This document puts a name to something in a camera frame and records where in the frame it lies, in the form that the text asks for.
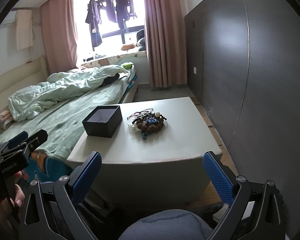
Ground white cloth pouch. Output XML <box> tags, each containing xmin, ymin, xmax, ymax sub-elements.
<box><xmin>128</xmin><ymin>123</ymin><xmax>139</xmax><ymax>132</ymax></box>

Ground brown rudraksha bead bracelet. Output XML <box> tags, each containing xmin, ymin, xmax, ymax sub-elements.
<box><xmin>131</xmin><ymin>113</ymin><xmax>168</xmax><ymax>133</ymax></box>

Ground red string bracelet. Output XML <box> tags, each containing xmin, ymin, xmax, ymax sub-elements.
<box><xmin>127</xmin><ymin>108</ymin><xmax>154</xmax><ymax>120</ymax></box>

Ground blue knotted flower bracelet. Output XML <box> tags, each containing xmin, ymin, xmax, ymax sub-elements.
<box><xmin>140</xmin><ymin>115</ymin><xmax>161</xmax><ymax>140</ymax></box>

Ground black jewelry box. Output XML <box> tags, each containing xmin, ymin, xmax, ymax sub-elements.
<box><xmin>82</xmin><ymin>105</ymin><xmax>122</xmax><ymax>138</ymax></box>

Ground person's left hand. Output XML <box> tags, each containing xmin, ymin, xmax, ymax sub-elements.
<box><xmin>0</xmin><ymin>171</ymin><xmax>25</xmax><ymax>239</ymax></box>

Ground bed with green sheet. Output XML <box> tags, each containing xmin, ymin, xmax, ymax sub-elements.
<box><xmin>0</xmin><ymin>57</ymin><xmax>137</xmax><ymax>181</ymax></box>

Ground light green duvet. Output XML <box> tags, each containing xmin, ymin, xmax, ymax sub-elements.
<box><xmin>8</xmin><ymin>64</ymin><xmax>130</xmax><ymax>122</ymax></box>

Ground person's grey trouser knee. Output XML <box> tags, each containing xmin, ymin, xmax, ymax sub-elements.
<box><xmin>119</xmin><ymin>209</ymin><xmax>212</xmax><ymax>240</ymax></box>

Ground white low table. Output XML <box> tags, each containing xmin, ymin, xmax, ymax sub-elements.
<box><xmin>67</xmin><ymin>98</ymin><xmax>222</xmax><ymax>205</ymax></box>

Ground black garment on bed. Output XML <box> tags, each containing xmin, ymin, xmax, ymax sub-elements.
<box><xmin>103</xmin><ymin>73</ymin><xmax>120</xmax><ymax>86</ymax></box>

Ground patterned windowsill cushion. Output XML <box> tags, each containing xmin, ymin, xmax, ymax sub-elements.
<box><xmin>81</xmin><ymin>51</ymin><xmax>147</xmax><ymax>68</ymax></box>

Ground white hanging towel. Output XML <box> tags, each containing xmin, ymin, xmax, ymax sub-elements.
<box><xmin>15</xmin><ymin>9</ymin><xmax>33</xmax><ymax>50</ymax></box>

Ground pink left curtain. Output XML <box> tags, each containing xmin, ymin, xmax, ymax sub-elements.
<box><xmin>41</xmin><ymin>0</ymin><xmax>77</xmax><ymax>74</ymax></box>

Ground pink curtain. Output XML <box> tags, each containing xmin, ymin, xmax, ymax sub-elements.
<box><xmin>144</xmin><ymin>0</ymin><xmax>187</xmax><ymax>88</ymax></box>
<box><xmin>41</xmin><ymin>0</ymin><xmax>77</xmax><ymax>74</ymax></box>

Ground dark pillows on windowsill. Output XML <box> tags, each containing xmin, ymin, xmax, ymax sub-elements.
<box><xmin>136</xmin><ymin>29</ymin><xmax>146</xmax><ymax>51</ymax></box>

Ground hanging dark clothes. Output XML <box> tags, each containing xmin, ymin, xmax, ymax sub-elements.
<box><xmin>85</xmin><ymin>0</ymin><xmax>138</xmax><ymax>48</ymax></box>

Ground pink right curtain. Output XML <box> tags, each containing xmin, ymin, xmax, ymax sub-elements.
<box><xmin>144</xmin><ymin>0</ymin><xmax>187</xmax><ymax>88</ymax></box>

